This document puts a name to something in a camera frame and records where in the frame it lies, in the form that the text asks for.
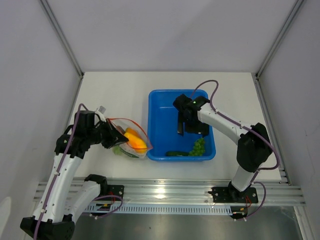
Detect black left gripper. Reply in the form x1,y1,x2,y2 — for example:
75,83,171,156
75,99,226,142
87,118,129,149

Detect yellow orange mango toy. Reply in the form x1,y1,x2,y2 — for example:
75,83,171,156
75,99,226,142
124,133,148,154

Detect clear zip top bag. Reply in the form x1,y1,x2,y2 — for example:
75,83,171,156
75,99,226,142
109,117,153,159

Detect dark green cucumber toy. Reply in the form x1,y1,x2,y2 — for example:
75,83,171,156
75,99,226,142
165,151,189,157

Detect green grapes toy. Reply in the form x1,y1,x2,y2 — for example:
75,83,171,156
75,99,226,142
188,137,206,157

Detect white cauliflower toy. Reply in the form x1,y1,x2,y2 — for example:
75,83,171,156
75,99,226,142
112,145,124,156

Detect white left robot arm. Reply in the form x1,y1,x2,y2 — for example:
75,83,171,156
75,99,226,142
20,109,128,240

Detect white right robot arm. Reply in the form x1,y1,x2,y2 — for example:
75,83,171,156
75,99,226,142
173,94,273,203

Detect blue plastic bin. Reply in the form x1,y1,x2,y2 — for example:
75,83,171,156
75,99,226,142
147,89,216,163

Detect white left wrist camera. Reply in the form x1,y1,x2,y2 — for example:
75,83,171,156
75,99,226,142
95,105,106,122

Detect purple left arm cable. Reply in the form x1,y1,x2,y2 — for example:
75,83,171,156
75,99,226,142
31,103,88,240

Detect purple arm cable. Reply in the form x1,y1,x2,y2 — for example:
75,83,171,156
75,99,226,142
31,103,88,240
188,79,280,181

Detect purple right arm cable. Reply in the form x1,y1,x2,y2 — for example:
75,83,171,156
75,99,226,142
188,79,280,181

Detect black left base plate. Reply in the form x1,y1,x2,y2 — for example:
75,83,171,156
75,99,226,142
107,184,125,198

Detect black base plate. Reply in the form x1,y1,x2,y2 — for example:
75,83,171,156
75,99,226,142
107,184,125,198
208,186,259,204

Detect aluminium mounting rail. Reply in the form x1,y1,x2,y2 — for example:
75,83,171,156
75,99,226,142
33,177,306,206

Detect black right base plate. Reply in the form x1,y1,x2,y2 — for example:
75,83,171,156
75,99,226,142
208,186,259,204

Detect white slotted cable duct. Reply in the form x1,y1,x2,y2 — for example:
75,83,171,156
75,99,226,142
82,203,233,216

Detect left aluminium frame post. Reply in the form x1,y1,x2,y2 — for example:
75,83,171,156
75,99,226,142
37,0,84,78

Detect aluminium frame post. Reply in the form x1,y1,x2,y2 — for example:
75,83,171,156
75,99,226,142
37,0,84,78
254,0,307,78

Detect right aluminium frame post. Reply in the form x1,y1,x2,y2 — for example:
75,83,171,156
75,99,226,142
254,0,307,78

